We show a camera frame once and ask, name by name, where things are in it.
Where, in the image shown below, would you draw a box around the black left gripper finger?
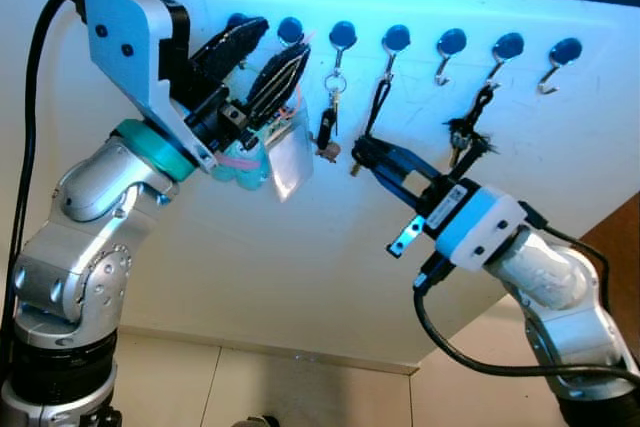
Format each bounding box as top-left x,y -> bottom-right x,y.
246,42 -> 311,128
195,17 -> 270,83

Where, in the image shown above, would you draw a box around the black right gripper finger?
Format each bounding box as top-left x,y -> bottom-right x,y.
355,162 -> 426,213
352,137 -> 446,193

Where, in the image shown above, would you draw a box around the orange zip tie loop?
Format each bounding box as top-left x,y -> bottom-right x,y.
288,35 -> 311,120

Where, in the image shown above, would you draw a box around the silver key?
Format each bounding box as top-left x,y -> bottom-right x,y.
348,67 -> 396,178

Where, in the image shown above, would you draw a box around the white board panel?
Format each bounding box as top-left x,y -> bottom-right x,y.
0,0 -> 640,376

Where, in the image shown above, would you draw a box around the dark robot foot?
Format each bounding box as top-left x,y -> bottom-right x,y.
232,414 -> 283,427

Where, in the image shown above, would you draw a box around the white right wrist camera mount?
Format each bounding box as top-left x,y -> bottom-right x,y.
437,185 -> 546,273

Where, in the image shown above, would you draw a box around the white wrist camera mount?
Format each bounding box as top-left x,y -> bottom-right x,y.
80,0 -> 219,174
437,185 -> 546,273

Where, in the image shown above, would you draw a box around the blue plush toy keychain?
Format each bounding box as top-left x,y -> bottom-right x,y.
200,117 -> 276,193

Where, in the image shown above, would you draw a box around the keys with black tassel cord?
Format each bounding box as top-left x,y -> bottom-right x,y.
443,80 -> 501,168

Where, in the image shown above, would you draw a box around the key ring with yellow-capped key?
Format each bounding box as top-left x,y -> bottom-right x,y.
315,69 -> 346,160

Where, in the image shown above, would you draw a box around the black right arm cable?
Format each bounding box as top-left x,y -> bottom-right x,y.
413,252 -> 640,385

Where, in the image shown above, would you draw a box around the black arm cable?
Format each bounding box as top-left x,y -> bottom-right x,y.
413,252 -> 640,385
0,0 -> 86,368

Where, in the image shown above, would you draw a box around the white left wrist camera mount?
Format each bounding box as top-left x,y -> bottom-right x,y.
80,0 -> 219,174

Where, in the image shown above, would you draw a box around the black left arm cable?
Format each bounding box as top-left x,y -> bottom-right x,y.
0,0 -> 86,368

